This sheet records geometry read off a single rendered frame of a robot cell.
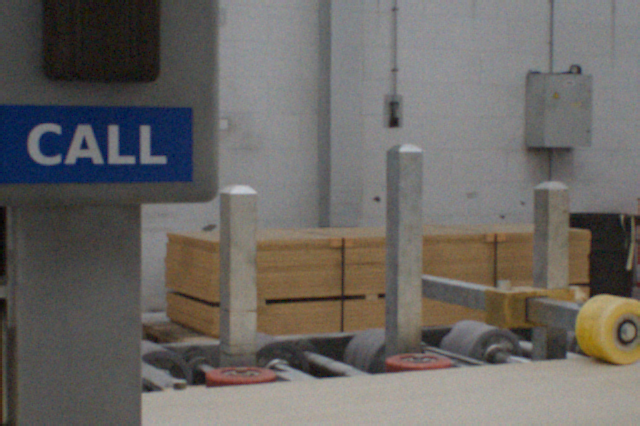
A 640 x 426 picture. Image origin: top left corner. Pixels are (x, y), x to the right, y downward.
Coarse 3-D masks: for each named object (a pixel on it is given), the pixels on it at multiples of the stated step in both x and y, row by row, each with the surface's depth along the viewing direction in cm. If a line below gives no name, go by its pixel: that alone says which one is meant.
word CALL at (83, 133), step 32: (0, 128) 32; (32, 128) 32; (64, 128) 33; (96, 128) 33; (128, 128) 34; (160, 128) 34; (0, 160) 32; (32, 160) 33; (64, 160) 33; (96, 160) 33; (128, 160) 34; (160, 160) 34
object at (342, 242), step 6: (486, 234) 729; (492, 234) 730; (498, 234) 732; (504, 234) 734; (336, 240) 687; (342, 240) 689; (348, 240) 691; (486, 240) 729; (492, 240) 731; (498, 240) 732; (504, 240) 734; (336, 246) 688; (342, 246) 689; (348, 246) 691; (342, 252) 689; (342, 258) 689; (342, 264) 690; (342, 270) 690; (342, 276) 690; (342, 282) 690; (342, 288) 690; (342, 294) 691; (342, 300) 691; (342, 306) 691; (342, 312) 691; (342, 318) 691; (342, 324) 691; (342, 330) 692
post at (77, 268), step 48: (0, 240) 36; (48, 240) 35; (96, 240) 35; (48, 288) 35; (96, 288) 35; (0, 336) 36; (48, 336) 35; (96, 336) 35; (0, 384) 36; (48, 384) 35; (96, 384) 35
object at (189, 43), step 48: (0, 0) 32; (192, 0) 34; (0, 48) 32; (192, 48) 34; (0, 96) 32; (48, 96) 33; (96, 96) 33; (144, 96) 34; (192, 96) 34; (192, 144) 34; (0, 192) 32; (48, 192) 33; (96, 192) 33; (144, 192) 34; (192, 192) 34
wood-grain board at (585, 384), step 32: (256, 384) 141; (288, 384) 141; (320, 384) 141; (352, 384) 141; (384, 384) 142; (416, 384) 142; (448, 384) 142; (480, 384) 142; (512, 384) 142; (544, 384) 142; (576, 384) 142; (608, 384) 142; (160, 416) 124; (192, 416) 124; (224, 416) 124; (256, 416) 125; (288, 416) 125; (320, 416) 125; (352, 416) 125; (384, 416) 125; (416, 416) 125; (448, 416) 125; (480, 416) 125; (512, 416) 125; (544, 416) 125; (576, 416) 125; (608, 416) 125
